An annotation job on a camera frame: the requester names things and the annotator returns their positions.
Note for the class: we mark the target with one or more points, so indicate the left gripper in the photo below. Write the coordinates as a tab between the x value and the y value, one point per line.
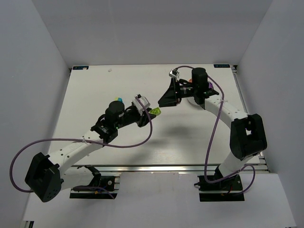
143	119

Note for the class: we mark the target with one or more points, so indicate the white round divided container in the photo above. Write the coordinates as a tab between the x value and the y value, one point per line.
191	100

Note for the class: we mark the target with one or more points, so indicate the blue label left corner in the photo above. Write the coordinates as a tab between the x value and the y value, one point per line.
80	67

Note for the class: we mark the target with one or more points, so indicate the pale green curved lego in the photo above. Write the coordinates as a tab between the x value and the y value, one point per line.
156	111

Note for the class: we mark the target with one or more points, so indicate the yellow-green and teal small lego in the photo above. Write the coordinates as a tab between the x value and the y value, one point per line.
119	99

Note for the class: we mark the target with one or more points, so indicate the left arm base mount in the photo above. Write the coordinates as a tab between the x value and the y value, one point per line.
93	184

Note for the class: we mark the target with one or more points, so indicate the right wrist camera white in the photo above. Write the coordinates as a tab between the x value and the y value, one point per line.
174	74

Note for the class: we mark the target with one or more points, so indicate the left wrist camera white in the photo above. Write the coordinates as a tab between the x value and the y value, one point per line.
141	103

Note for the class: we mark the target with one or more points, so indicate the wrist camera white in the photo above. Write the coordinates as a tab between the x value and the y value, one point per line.
141	103
174	74

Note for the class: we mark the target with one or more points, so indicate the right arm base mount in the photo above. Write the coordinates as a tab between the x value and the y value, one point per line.
228	190

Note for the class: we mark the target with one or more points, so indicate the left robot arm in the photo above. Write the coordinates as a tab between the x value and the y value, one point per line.
51	173

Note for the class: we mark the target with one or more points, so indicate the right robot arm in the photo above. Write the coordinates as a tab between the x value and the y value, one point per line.
247	134

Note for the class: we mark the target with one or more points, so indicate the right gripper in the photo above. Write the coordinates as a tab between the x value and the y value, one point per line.
177	91

